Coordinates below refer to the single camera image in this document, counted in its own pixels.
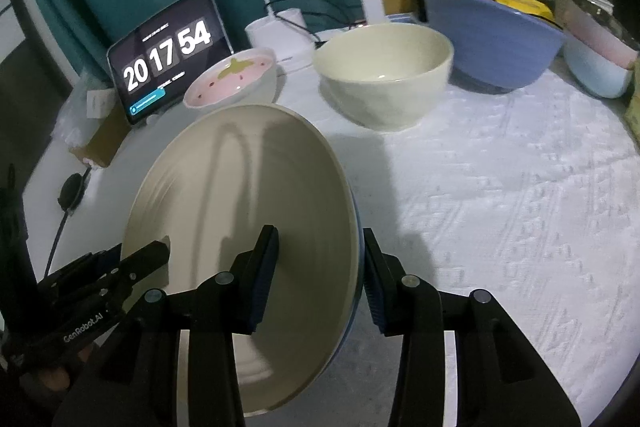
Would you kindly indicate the pink strawberry bowl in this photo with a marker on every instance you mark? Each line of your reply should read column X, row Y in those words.
column 235, row 77

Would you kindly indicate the clear plastic bag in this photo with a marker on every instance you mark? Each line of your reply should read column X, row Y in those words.
column 70, row 117

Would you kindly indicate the person's left hand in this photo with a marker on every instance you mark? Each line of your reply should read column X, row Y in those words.
column 55, row 377

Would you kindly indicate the white power strip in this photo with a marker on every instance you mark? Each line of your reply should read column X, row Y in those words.
column 397, row 18

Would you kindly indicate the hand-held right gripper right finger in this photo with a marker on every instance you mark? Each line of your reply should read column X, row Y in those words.
column 372, row 287

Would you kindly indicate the cream bowl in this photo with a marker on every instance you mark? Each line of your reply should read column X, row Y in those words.
column 385, row 97

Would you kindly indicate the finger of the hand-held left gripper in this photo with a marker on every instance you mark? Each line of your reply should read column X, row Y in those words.
column 147, row 257
column 85, row 269

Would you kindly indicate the cardboard box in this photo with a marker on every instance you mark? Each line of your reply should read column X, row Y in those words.
column 100, row 147

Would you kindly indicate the small white box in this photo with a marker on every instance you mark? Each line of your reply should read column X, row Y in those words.
column 100, row 105

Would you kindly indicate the white charger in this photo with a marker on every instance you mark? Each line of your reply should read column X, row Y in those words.
column 371, row 4

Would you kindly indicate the yellow packet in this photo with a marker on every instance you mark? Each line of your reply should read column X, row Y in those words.
column 525, row 2

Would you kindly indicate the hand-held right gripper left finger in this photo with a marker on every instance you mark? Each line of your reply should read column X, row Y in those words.
column 265, row 277

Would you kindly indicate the tablet with clock display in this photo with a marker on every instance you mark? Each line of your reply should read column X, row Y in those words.
column 165, row 52

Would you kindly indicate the large blue bowl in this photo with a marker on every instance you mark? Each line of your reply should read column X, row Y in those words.
column 490, row 42

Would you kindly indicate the yellow tissue pack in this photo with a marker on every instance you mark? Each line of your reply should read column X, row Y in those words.
column 634, row 112

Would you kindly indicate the blue plate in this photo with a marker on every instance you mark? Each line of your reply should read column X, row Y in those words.
column 357, row 227

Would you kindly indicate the metal bowl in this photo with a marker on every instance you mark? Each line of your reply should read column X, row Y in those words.
column 595, row 4

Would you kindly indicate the beige plate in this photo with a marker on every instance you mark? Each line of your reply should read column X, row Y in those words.
column 225, row 187

